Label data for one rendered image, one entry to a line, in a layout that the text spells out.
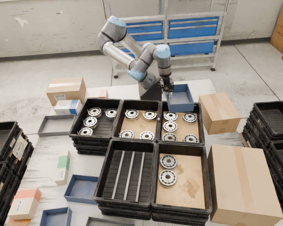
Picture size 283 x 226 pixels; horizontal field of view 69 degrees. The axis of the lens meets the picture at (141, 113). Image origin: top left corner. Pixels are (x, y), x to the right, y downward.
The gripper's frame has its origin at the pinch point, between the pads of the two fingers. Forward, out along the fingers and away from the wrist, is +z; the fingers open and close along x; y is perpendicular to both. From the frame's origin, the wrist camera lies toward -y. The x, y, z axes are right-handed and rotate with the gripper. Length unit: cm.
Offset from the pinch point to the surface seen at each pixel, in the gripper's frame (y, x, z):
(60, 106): -33, -92, 22
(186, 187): 48, 3, 29
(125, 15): -280, -46, 36
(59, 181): 36, -78, 28
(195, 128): 3.2, 17.2, 31.1
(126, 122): -6.5, -33.5, 24.9
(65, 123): -22, -89, 31
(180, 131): 5.4, 5.9, 29.7
